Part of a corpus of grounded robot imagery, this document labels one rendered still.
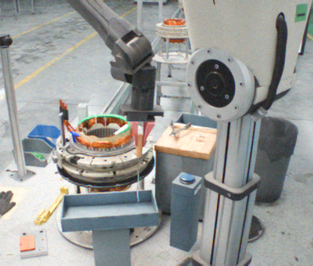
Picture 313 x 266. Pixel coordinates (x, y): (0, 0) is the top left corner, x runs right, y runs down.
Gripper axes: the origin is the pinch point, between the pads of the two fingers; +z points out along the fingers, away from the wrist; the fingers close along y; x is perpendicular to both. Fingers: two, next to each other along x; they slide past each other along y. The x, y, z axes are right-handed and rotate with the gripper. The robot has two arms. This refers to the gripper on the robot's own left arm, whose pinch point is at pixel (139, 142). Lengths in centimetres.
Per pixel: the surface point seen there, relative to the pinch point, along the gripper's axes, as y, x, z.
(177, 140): -17.6, -30.2, 10.8
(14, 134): 43, -61, 20
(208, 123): -35, -49, 10
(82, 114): 15.2, -36.1, 3.9
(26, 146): 43, -86, 36
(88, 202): 12.7, -2.3, 18.8
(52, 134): 31, -100, 34
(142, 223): -0.7, 8.3, 19.0
